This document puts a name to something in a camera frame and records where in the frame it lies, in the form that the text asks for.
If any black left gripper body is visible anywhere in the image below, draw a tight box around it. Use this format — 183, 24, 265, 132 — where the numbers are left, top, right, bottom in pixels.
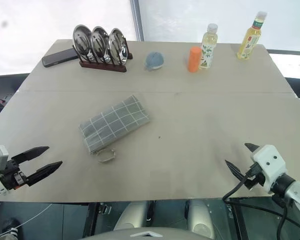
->
1, 157, 31, 191

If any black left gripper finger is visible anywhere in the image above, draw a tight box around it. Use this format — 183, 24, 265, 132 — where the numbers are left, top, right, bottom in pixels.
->
25, 160, 64, 187
11, 146, 50, 165

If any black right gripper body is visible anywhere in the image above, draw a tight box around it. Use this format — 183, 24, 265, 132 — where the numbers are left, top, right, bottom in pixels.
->
244, 162, 265, 191

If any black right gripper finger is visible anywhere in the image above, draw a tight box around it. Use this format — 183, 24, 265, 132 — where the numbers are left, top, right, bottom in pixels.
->
244, 142, 260, 154
224, 159, 246, 181

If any grey checked pencil pouch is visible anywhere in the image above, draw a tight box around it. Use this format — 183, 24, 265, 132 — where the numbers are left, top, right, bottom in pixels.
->
78, 94, 151, 165

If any silver rounded robot leg cover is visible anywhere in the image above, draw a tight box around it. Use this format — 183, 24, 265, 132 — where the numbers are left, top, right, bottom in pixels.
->
184, 198, 217, 240
113, 199, 153, 232

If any black smartphone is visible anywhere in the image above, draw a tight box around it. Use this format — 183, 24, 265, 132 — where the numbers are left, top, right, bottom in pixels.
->
41, 48, 80, 68

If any orange cylinder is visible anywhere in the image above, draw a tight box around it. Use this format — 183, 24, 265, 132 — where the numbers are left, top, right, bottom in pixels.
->
187, 46, 203, 73

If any tall yellow oil bottle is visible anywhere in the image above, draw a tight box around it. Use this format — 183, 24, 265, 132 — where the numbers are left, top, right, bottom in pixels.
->
236, 11, 268, 61

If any small floral label drink bottle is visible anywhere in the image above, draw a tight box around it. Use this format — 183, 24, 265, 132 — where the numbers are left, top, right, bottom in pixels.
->
198, 23, 219, 70

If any grey robot chest with chevron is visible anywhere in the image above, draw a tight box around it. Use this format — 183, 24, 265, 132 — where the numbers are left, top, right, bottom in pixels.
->
79, 227, 216, 240

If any dark wooden plate rack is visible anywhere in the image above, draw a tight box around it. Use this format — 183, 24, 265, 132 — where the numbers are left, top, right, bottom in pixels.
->
71, 44, 134, 74

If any stainless steel plate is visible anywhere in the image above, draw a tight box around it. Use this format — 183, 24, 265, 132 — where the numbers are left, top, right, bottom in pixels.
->
90, 25, 110, 60
72, 24, 93, 56
108, 28, 129, 63

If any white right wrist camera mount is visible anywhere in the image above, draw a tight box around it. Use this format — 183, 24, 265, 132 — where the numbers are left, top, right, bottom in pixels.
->
250, 144, 287, 194

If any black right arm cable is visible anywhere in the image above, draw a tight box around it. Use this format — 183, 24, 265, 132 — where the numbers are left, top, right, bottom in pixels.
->
222, 172, 295, 240

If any thin white cord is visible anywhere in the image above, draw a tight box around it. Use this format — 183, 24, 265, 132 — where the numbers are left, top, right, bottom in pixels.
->
0, 203, 53, 236

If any black table frame leg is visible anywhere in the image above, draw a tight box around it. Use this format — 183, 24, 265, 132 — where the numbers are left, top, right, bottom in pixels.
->
83, 201, 101, 237
229, 197, 244, 240

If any grey window frame post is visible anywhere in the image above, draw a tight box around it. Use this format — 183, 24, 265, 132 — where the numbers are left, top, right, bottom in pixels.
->
129, 0, 145, 42

